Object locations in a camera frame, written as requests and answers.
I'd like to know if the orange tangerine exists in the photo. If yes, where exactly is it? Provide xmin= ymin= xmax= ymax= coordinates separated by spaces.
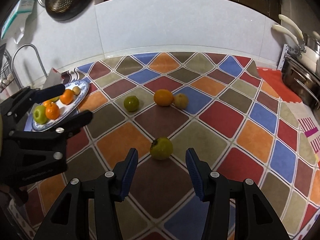
xmin=42 ymin=100 xmax=53 ymax=107
xmin=46 ymin=102 xmax=60 ymax=120

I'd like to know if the large green apple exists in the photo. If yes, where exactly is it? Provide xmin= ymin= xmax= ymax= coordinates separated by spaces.
xmin=33 ymin=105 xmax=48 ymax=125

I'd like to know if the yellow apple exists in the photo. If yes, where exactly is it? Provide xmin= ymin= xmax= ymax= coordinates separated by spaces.
xmin=51 ymin=96 xmax=60 ymax=102

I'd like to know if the large orange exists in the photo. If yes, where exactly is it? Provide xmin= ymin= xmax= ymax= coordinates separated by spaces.
xmin=60 ymin=89 xmax=74 ymax=105

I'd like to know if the small brown-yellow fruit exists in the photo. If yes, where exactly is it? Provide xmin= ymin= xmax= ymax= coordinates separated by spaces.
xmin=72 ymin=86 xmax=81 ymax=95

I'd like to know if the blue white oval plate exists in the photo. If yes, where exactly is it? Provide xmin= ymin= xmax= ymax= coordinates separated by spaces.
xmin=31 ymin=80 xmax=89 ymax=132

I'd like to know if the white paper sheet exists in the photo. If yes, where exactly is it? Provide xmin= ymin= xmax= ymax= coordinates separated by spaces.
xmin=42 ymin=68 xmax=63 ymax=89

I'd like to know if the tall chrome gooseneck faucet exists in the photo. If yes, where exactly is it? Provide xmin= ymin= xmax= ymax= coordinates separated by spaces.
xmin=11 ymin=43 xmax=48 ymax=88

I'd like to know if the green fruit with calyx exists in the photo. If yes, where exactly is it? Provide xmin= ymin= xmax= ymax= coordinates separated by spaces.
xmin=150 ymin=137 xmax=174 ymax=160

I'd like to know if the teal white tissue box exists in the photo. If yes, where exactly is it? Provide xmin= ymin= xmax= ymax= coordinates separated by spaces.
xmin=1 ymin=0 xmax=35 ymax=44

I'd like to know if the small dark green fruit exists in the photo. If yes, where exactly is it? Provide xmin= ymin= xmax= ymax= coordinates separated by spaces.
xmin=124 ymin=95 xmax=139 ymax=112

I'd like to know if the small tan pear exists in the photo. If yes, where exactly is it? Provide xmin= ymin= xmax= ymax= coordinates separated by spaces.
xmin=174 ymin=93 xmax=189 ymax=109

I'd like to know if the red patterned foam mat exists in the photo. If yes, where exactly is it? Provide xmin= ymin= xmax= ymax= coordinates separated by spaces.
xmin=257 ymin=67 xmax=319 ymax=164

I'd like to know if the steel pot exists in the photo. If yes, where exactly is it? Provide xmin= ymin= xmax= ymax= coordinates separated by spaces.
xmin=278 ymin=44 xmax=319 ymax=110

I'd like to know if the black wire sink caddy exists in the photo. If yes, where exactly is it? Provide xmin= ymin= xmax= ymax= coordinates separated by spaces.
xmin=1 ymin=49 xmax=15 ymax=93

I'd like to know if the cream handled knife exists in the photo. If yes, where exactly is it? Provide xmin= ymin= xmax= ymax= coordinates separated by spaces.
xmin=272 ymin=24 xmax=299 ymax=46
xmin=278 ymin=14 xmax=304 ymax=41

